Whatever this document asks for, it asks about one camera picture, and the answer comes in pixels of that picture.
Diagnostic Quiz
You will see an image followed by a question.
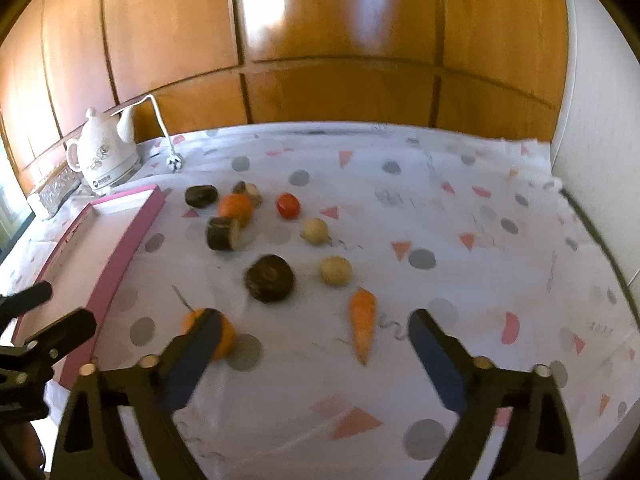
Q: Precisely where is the orange mandarin with stem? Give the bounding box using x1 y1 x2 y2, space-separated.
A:
171 285 236 362

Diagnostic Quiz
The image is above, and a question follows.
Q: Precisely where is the orange carrot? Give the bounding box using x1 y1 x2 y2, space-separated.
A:
349 288 378 366

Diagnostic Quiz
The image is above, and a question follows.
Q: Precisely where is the red tomato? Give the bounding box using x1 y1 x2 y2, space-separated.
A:
276 193 302 220

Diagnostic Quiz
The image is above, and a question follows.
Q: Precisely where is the pink white shallow box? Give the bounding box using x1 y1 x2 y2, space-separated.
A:
11 183 167 390

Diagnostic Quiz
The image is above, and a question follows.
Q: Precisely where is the glass tissue box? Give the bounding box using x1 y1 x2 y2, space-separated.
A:
26 162 81 220

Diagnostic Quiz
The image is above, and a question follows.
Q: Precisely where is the white ceramic electric kettle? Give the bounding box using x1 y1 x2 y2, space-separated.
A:
66 106 141 195

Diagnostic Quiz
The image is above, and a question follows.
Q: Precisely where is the dark cut cylinder vegetable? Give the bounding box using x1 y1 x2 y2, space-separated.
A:
206 217 241 252

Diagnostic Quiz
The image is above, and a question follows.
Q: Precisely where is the dark oval fruit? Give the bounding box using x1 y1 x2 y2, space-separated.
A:
184 184 218 209

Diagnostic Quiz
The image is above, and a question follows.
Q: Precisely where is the large dark round fruit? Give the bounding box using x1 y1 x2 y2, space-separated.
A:
244 255 295 304

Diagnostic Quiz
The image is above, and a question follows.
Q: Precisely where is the orange tangerine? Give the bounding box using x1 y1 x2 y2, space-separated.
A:
218 193 254 229

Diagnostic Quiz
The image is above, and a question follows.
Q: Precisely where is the brown cut wedge piece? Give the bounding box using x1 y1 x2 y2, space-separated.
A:
232 180 262 208

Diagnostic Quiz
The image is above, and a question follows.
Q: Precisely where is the beige round fruit near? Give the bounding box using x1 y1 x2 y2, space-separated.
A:
319 256 352 287

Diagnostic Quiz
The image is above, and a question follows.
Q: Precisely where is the beige round fruit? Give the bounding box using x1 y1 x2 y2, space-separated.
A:
319 256 352 287
300 218 330 246

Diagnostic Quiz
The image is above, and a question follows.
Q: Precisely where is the white patterned tablecloth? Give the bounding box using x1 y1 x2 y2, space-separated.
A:
96 125 639 479

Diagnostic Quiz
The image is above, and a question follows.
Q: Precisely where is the beige round fruit far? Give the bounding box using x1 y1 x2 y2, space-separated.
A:
300 218 330 246

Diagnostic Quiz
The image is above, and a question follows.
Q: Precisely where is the wooden panel cabinet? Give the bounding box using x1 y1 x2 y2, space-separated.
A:
1 0 568 191

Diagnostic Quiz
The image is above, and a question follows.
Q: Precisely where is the white power cord with plug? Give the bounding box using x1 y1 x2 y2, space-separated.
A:
110 92 186 175

